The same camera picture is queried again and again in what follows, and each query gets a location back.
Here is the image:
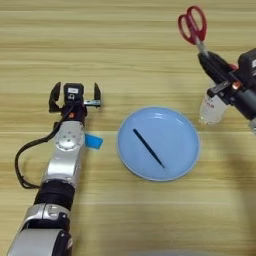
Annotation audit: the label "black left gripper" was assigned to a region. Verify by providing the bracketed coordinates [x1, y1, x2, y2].
[48, 81, 102, 125]

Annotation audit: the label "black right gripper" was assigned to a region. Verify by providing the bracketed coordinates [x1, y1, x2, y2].
[196, 52, 256, 121]

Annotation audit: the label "red handled scissors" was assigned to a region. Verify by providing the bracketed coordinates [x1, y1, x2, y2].
[177, 5, 211, 58]

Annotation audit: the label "small blue rectangular block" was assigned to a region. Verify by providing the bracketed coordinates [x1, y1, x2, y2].
[84, 133, 104, 150]

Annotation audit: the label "light blue round plate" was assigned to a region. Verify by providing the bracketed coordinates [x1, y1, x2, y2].
[116, 106, 201, 183]

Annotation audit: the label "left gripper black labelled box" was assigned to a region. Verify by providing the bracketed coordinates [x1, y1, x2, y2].
[63, 82, 85, 103]

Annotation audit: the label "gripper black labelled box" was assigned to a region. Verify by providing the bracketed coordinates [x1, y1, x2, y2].
[237, 48, 256, 83]
[63, 82, 85, 103]

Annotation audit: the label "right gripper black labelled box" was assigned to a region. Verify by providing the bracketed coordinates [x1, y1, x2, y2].
[237, 48, 256, 83]

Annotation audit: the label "thin black stick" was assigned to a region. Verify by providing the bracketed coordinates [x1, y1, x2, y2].
[132, 128, 166, 169]

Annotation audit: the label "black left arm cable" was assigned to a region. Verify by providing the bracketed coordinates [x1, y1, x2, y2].
[14, 113, 73, 190]

